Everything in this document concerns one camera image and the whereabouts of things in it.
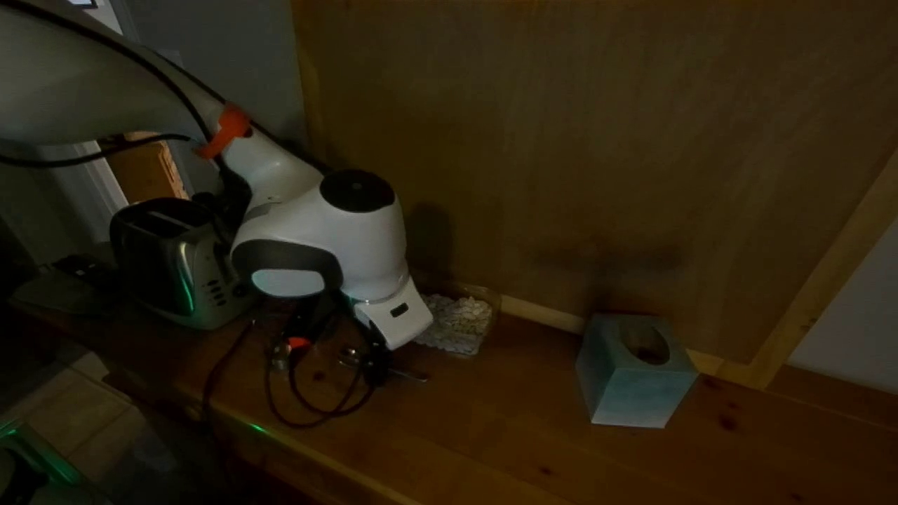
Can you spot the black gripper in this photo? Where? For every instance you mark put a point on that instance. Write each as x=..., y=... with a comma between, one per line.
x=379, y=359

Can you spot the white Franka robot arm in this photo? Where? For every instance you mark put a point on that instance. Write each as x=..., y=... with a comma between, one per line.
x=319, y=234

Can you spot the clear container of white objects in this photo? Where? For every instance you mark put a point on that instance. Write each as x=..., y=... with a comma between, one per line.
x=463, y=327

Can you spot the stainless steel toaster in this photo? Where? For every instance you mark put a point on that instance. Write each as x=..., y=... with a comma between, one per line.
x=179, y=270

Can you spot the teal tissue box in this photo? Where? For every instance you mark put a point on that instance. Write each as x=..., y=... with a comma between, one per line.
x=632, y=375

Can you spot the brown wooden block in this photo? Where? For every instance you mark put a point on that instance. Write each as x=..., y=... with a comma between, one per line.
x=149, y=171

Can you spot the large wooden board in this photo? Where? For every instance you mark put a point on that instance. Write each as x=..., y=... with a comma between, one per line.
x=598, y=157

